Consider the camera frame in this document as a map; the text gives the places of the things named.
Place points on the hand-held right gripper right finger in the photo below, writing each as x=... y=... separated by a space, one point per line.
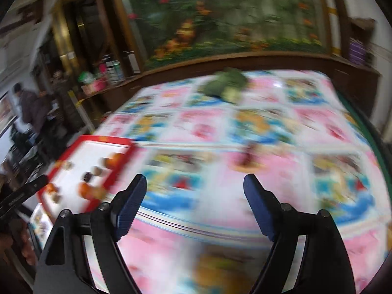
x=260 y=208

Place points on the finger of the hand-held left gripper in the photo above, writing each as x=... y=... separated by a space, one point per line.
x=38 y=183

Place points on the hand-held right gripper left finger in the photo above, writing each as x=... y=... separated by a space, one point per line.
x=130 y=211

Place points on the orange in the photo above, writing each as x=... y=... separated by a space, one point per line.
x=88 y=190
x=115 y=160
x=51 y=188

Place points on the red date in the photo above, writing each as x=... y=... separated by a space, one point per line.
x=88 y=176
x=246 y=156

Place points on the brown longan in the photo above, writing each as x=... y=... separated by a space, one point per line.
x=97 y=170

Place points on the person's left hand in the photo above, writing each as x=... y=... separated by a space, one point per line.
x=29 y=246

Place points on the printed floral tablecloth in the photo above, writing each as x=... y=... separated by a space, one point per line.
x=214 y=220

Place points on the pink container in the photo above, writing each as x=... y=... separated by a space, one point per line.
x=95 y=86

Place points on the green bok choy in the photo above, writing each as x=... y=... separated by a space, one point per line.
x=226 y=86

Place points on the green bottle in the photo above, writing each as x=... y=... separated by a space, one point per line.
x=118 y=70

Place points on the steel thermos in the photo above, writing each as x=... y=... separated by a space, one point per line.
x=131 y=62

